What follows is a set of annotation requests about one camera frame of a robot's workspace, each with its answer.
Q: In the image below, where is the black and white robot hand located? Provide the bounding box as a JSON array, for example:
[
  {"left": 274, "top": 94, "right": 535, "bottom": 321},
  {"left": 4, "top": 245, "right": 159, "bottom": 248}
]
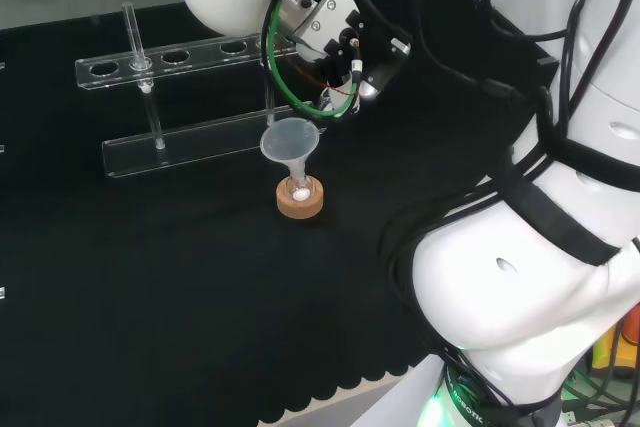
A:
[{"left": 294, "top": 0, "right": 414, "bottom": 118}]

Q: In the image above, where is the translucent plastic funnel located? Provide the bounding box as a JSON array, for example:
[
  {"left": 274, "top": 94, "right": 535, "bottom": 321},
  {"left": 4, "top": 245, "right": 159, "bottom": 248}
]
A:
[{"left": 259, "top": 117, "right": 319, "bottom": 189}]

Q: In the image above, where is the small round-bottom glass flask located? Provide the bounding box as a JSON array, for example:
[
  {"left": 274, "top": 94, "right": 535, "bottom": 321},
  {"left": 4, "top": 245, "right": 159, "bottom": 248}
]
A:
[{"left": 284, "top": 166, "right": 315, "bottom": 204}]

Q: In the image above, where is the clear test tube rack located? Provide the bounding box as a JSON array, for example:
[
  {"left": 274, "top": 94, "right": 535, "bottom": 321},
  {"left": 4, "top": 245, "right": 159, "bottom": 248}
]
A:
[{"left": 74, "top": 0, "right": 329, "bottom": 180}]

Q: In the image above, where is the black bench cloth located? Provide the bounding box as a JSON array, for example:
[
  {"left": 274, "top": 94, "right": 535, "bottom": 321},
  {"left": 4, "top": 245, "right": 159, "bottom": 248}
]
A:
[{"left": 0, "top": 0, "right": 560, "bottom": 427}]

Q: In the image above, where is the yellow stop button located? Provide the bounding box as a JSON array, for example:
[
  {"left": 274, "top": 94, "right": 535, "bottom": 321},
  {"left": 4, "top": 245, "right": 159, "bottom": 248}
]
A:
[{"left": 592, "top": 304, "right": 640, "bottom": 381}]

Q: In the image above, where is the green cable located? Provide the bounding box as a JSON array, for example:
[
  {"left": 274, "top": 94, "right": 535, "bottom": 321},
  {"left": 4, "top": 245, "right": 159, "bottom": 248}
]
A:
[{"left": 262, "top": 0, "right": 362, "bottom": 121}]

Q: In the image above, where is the cork ring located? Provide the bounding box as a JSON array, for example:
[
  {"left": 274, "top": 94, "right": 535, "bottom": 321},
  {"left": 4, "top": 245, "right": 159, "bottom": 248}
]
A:
[{"left": 275, "top": 175, "right": 326, "bottom": 221}]

